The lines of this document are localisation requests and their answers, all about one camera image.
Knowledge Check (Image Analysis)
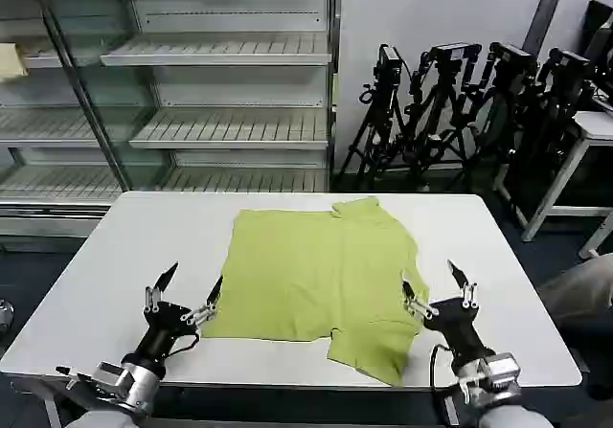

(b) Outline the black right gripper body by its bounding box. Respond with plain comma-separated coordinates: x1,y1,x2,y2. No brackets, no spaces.
422,295,497,368

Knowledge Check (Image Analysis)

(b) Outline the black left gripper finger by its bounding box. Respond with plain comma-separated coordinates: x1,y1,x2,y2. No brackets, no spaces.
180,274,225,327
143,260,180,313

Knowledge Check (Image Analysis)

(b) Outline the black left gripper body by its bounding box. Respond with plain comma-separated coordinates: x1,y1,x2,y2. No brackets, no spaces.
132,301,201,368

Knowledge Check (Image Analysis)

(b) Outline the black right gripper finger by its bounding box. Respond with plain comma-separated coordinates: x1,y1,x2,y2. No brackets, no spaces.
446,259,479,310
400,280,435,322

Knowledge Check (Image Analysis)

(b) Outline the green shirt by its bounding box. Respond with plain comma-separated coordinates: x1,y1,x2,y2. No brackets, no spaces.
200,196,431,388

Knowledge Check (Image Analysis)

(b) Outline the person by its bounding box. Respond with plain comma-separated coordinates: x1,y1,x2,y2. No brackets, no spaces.
535,252,613,329

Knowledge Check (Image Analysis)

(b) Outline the dark round object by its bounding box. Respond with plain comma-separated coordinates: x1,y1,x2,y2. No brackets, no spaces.
0,298,15,339

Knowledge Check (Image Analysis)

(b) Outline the white side table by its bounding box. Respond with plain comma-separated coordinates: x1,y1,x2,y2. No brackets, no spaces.
492,109,613,259

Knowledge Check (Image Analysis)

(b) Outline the white empty display shelf rack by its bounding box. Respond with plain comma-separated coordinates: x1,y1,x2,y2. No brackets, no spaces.
0,0,344,253

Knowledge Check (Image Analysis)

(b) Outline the pale yellow sheet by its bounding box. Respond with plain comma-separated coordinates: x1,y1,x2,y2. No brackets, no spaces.
0,42,31,83

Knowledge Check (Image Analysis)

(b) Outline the black chair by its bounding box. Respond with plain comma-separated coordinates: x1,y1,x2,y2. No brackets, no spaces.
582,0,613,113

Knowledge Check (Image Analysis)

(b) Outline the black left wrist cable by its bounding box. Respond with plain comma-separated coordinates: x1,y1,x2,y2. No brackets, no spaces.
167,332,201,353

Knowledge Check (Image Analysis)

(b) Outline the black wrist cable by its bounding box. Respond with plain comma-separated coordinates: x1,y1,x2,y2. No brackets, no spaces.
428,343,454,392
167,332,201,353

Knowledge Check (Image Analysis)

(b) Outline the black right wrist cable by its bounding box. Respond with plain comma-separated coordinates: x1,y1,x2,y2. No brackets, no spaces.
428,343,454,392

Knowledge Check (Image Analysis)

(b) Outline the black tripod with wide camera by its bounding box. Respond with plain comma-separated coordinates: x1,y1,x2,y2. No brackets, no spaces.
405,41,484,194

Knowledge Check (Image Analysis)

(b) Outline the black tripod with box camera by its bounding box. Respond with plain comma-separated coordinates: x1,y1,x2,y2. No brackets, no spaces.
332,43,423,192

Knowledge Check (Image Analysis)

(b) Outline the glass door with metal frame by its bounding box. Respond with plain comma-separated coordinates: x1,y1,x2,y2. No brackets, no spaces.
37,0,174,194

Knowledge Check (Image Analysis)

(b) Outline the grey slanted wall pole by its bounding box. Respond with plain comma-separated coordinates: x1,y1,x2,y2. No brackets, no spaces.
523,0,572,56

